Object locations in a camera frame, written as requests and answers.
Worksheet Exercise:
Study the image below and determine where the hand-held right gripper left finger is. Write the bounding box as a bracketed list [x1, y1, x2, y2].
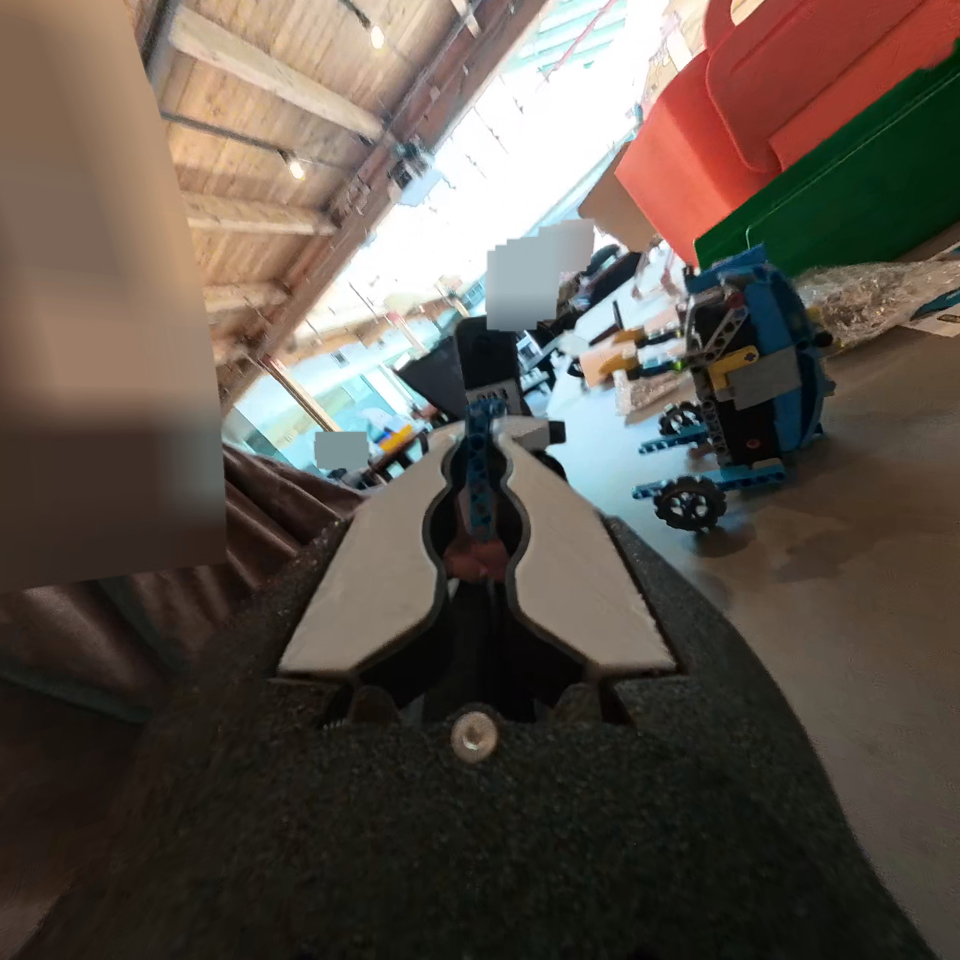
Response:
[276, 427, 460, 684]

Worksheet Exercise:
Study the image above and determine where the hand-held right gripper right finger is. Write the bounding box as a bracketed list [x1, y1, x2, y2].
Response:
[497, 433, 679, 682]

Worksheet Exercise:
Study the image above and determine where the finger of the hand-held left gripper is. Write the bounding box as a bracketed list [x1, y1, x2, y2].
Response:
[498, 417, 569, 477]

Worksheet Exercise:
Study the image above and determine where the blue beam with holes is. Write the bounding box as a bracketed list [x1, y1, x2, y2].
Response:
[463, 396, 513, 543]

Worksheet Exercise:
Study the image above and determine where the grey desk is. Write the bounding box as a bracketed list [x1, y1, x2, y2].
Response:
[547, 240, 960, 960]

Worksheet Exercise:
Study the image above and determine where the person's left hand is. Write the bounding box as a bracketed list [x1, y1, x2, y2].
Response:
[442, 536, 513, 585]

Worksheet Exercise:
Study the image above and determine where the black office chair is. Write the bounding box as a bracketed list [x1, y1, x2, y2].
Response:
[392, 341, 470, 425]

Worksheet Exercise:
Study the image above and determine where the large bubble wrap bag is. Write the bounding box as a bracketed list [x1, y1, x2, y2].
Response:
[613, 366, 702, 415]

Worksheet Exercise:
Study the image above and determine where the white ceiling unit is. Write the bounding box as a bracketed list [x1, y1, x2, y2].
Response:
[388, 141, 445, 205]

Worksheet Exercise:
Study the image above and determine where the blue toy robot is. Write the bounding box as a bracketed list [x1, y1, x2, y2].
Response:
[632, 246, 839, 535]

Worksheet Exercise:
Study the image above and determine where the orange sofa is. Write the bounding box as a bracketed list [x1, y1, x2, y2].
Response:
[613, 0, 960, 265]

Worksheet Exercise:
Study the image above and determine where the small bubble wrap bag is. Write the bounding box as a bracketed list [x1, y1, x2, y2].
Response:
[793, 251, 960, 352]

